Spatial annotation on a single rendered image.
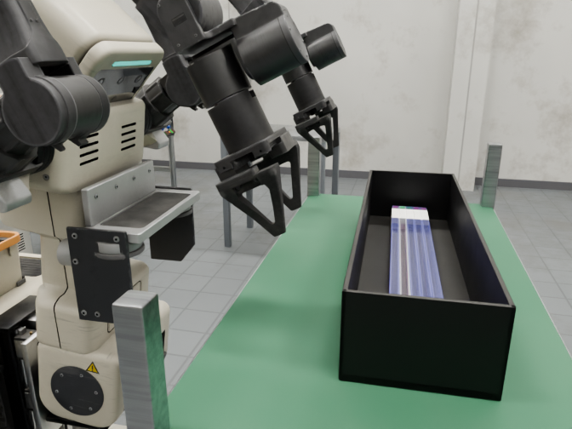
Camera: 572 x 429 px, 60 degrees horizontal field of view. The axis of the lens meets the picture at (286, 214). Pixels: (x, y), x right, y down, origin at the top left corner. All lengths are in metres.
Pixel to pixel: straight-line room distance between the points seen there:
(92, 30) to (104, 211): 0.28
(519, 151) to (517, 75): 0.73
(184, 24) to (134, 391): 0.36
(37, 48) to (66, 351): 0.53
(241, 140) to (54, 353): 0.58
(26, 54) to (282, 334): 0.45
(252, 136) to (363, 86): 4.73
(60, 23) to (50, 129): 0.22
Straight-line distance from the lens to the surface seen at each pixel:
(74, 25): 0.80
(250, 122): 0.54
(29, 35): 0.66
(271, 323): 0.69
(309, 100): 0.96
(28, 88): 0.63
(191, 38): 0.54
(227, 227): 3.44
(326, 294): 0.76
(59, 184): 0.81
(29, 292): 1.22
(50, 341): 0.98
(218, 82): 0.55
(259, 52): 0.53
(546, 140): 5.45
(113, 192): 0.88
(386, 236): 0.98
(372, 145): 5.32
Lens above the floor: 1.30
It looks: 18 degrees down
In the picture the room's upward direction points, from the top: straight up
